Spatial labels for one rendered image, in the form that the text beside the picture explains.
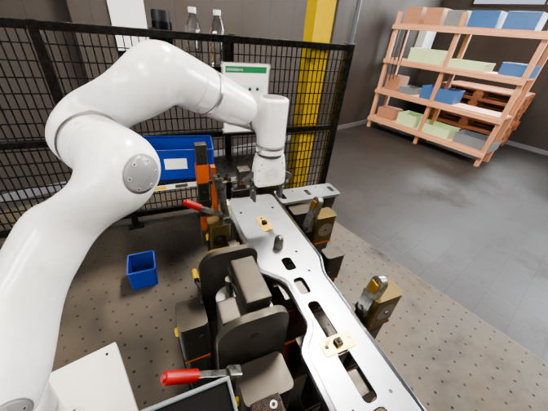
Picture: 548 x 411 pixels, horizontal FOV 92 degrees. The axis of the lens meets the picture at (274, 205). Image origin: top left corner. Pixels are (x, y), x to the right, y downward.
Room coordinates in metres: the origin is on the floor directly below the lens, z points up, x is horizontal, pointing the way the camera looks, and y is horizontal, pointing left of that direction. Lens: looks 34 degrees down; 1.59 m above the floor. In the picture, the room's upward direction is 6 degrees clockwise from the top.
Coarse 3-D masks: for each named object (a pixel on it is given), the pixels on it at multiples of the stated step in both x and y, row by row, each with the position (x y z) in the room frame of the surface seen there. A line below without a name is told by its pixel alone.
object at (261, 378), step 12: (252, 360) 0.25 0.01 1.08; (264, 360) 0.25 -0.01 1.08; (276, 360) 0.25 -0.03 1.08; (252, 372) 0.23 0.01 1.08; (264, 372) 0.23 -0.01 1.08; (276, 372) 0.23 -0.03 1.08; (288, 372) 0.23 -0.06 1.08; (240, 384) 0.20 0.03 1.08; (252, 384) 0.21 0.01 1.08; (264, 384) 0.21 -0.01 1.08; (276, 384) 0.21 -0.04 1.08; (288, 384) 0.21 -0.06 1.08; (240, 396) 0.20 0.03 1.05; (252, 396) 0.19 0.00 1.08; (264, 396) 0.19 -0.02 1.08; (288, 396) 0.20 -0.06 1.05; (240, 408) 0.20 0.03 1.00
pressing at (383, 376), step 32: (256, 224) 0.75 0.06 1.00; (288, 224) 0.77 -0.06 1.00; (288, 256) 0.61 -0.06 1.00; (320, 256) 0.62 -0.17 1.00; (288, 288) 0.48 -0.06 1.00; (320, 288) 0.49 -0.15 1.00; (352, 320) 0.40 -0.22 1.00; (320, 352) 0.32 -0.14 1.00; (352, 352) 0.32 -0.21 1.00; (320, 384) 0.25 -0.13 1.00; (352, 384) 0.26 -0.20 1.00; (384, 384) 0.26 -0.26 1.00
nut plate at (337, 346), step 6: (336, 336) 0.36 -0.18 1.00; (342, 336) 0.36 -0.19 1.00; (348, 336) 0.36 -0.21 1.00; (324, 342) 0.34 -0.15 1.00; (330, 342) 0.34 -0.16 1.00; (336, 342) 0.33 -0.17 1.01; (342, 342) 0.34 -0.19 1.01; (348, 342) 0.34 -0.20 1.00; (354, 342) 0.34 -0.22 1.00; (324, 348) 0.32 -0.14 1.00; (330, 348) 0.32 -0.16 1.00; (336, 348) 0.33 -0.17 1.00; (342, 348) 0.33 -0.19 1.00; (348, 348) 0.33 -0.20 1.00; (330, 354) 0.31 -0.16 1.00
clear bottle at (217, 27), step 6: (216, 12) 1.32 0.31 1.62; (216, 18) 1.32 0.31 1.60; (216, 24) 1.31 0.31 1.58; (222, 24) 1.33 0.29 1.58; (210, 30) 1.31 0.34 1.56; (216, 30) 1.31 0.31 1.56; (222, 30) 1.32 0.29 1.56; (210, 42) 1.32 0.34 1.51; (216, 42) 1.30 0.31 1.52; (222, 42) 1.31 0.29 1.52; (210, 48) 1.32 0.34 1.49; (216, 48) 1.30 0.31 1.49; (222, 48) 1.31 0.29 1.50; (210, 54) 1.32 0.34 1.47; (216, 54) 1.30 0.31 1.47; (222, 54) 1.31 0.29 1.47; (216, 60) 1.30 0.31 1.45; (222, 60) 1.31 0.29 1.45
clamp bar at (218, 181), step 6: (216, 174) 0.70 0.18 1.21; (228, 174) 0.70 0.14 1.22; (216, 180) 0.67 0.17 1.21; (222, 180) 0.67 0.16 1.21; (228, 180) 0.69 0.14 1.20; (216, 186) 0.67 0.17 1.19; (222, 186) 0.67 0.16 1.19; (216, 192) 0.69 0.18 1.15; (222, 192) 0.67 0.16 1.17; (222, 198) 0.67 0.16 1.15; (222, 204) 0.67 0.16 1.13; (222, 210) 0.67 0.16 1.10; (228, 210) 0.68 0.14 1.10; (228, 216) 0.68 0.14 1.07
